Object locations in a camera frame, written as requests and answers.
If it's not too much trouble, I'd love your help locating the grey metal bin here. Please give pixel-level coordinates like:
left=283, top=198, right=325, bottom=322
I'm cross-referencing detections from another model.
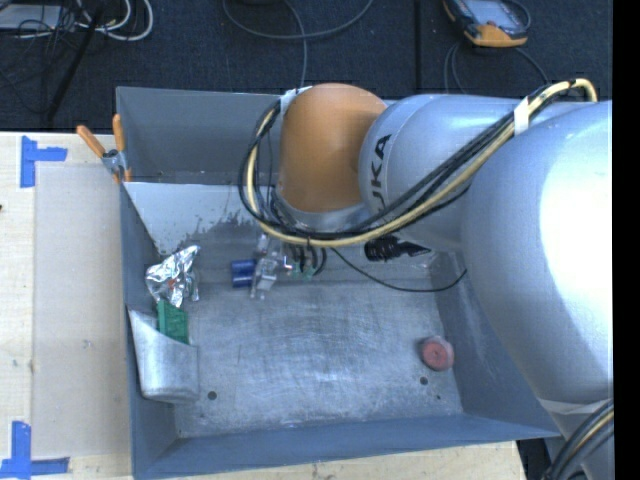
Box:
left=114, top=86, right=562, bottom=480

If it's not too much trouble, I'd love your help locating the crumpled silver foil packet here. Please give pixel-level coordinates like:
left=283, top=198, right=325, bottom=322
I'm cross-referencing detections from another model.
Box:
left=144, top=244, right=202, bottom=310

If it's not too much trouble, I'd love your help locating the grey folded cloth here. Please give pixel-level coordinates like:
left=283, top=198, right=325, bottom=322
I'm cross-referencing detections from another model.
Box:
left=126, top=307, right=202, bottom=404

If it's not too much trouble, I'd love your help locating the pale wood flat board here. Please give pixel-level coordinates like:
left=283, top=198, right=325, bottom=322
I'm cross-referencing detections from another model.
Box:
left=30, top=161, right=133, bottom=462

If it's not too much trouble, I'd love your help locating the red round disc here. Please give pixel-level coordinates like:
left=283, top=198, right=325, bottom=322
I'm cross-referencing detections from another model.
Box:
left=418, top=335, right=456, bottom=373

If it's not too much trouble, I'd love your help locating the blue cylinder object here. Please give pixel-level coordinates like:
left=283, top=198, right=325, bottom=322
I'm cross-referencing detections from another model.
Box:
left=230, top=258, right=258, bottom=289

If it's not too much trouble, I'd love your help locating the black cylinder on white bracket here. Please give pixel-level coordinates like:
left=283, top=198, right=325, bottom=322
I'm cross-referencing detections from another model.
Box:
left=363, top=235, right=433, bottom=264

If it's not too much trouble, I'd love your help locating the dark green flat block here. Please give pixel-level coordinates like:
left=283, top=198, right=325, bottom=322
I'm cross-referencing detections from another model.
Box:
left=156, top=299, right=191, bottom=346

